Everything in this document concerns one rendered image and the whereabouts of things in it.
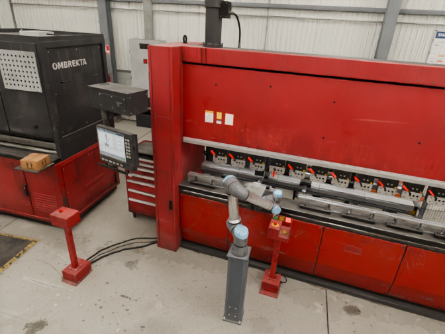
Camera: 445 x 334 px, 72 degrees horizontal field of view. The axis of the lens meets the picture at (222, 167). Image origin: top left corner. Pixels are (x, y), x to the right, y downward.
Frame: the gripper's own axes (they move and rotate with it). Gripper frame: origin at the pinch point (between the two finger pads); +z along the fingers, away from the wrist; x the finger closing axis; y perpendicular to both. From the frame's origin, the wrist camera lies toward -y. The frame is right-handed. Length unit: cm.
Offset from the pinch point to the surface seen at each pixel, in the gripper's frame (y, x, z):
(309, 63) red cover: -74, 6, -115
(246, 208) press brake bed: -15.4, -34.2, 20.9
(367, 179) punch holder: -43, 73, -26
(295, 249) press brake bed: -3, 22, 54
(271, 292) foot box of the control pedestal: 37, 8, 82
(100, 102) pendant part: -8, -164, -94
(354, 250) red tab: -8, 77, 38
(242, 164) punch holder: -40, -45, -18
